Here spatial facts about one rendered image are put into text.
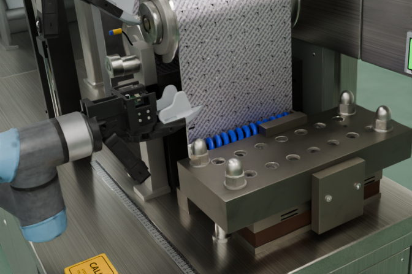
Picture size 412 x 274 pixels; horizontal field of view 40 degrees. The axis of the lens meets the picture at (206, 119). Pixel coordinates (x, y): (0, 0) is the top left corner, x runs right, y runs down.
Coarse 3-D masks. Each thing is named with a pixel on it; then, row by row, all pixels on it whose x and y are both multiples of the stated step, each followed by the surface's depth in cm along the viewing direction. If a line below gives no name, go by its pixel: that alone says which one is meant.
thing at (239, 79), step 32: (256, 32) 102; (288, 32) 106; (192, 64) 98; (224, 64) 101; (256, 64) 105; (288, 64) 109; (192, 96) 100; (224, 96) 104; (256, 96) 107; (288, 96) 111; (224, 128) 106
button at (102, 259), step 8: (96, 256) 93; (104, 256) 93; (80, 264) 91; (88, 264) 91; (96, 264) 91; (104, 264) 91; (64, 272) 91; (72, 272) 90; (80, 272) 90; (88, 272) 90; (96, 272) 89; (104, 272) 89; (112, 272) 89
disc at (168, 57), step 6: (168, 0) 92; (168, 6) 93; (174, 12) 92; (174, 18) 92; (174, 24) 93; (174, 30) 94; (174, 36) 94; (174, 42) 95; (174, 48) 96; (156, 54) 103; (168, 54) 98; (174, 54) 96; (162, 60) 101; (168, 60) 99
